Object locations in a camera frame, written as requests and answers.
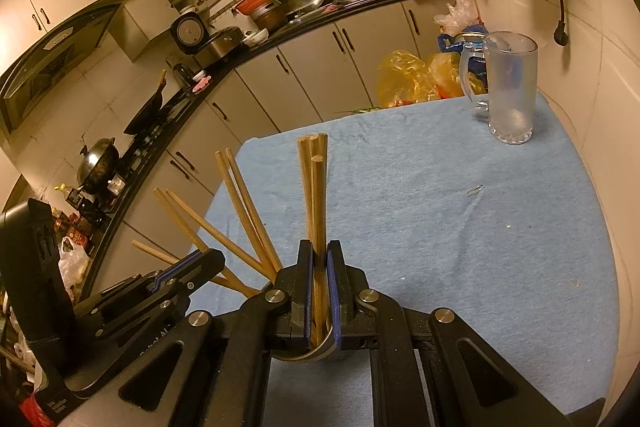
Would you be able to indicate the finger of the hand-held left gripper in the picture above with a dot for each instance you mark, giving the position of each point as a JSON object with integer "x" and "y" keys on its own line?
{"x": 200, "y": 274}
{"x": 130, "y": 289}

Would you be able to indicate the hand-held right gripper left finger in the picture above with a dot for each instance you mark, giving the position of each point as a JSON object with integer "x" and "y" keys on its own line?
{"x": 306, "y": 297}

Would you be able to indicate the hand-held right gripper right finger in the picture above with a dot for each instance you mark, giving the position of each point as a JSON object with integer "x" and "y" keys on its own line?
{"x": 332, "y": 297}

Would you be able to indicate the wooden chopstick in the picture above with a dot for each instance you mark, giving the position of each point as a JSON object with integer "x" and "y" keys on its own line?
{"x": 318, "y": 207}
{"x": 152, "y": 252}

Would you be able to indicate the metal utensil holder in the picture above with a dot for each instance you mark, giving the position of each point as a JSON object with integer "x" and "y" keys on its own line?
{"x": 322, "y": 348}

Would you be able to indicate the bunch of wooden chopsticks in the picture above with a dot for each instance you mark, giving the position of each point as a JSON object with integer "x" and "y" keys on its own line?
{"x": 305, "y": 187}

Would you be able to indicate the white plastic bag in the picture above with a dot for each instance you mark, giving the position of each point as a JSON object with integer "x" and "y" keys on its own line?
{"x": 457, "y": 12}
{"x": 74, "y": 262}

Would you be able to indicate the row of condiment bottles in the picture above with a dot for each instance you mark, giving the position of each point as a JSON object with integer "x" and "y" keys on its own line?
{"x": 75, "y": 217}

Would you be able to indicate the blue table cloth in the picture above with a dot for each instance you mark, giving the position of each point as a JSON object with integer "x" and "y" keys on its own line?
{"x": 425, "y": 232}

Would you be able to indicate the metal wok with lid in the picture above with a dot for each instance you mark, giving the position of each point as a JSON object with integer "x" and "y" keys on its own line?
{"x": 99, "y": 162}

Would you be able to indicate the black frying pan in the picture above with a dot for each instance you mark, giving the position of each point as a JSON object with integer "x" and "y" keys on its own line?
{"x": 147, "y": 112}

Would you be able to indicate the small shiny scrap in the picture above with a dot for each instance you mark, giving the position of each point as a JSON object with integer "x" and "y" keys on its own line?
{"x": 476, "y": 190}

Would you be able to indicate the pink silicone mitt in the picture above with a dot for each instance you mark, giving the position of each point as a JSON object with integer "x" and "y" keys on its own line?
{"x": 202, "y": 84}

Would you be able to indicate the black kettle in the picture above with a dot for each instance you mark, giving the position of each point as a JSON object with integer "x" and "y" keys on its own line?
{"x": 182, "y": 74}

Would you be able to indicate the lower kitchen cabinets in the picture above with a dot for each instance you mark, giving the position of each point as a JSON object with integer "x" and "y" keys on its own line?
{"x": 310, "y": 72}

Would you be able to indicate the yellow plastic bag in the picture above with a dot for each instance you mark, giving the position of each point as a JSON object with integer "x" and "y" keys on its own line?
{"x": 402, "y": 77}
{"x": 445, "y": 74}

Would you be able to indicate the black rice cooker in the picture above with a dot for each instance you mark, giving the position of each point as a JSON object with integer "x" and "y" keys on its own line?
{"x": 200, "y": 39}

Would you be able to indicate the range hood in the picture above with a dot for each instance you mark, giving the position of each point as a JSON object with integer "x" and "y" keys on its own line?
{"x": 55, "y": 57}

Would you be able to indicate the white bowl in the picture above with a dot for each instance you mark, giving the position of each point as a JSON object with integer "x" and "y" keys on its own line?
{"x": 255, "y": 38}

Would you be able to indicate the dark cooking pot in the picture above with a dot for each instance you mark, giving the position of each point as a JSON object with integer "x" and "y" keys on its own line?
{"x": 272, "y": 19}

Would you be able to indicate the frosted glass mug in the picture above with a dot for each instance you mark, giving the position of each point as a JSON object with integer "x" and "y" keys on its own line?
{"x": 510, "y": 97}

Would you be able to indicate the black kitchen countertop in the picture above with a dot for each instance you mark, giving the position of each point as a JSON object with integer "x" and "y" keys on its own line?
{"x": 310, "y": 19}

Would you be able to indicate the blue bag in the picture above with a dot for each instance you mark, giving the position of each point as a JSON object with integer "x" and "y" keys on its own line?
{"x": 475, "y": 29}

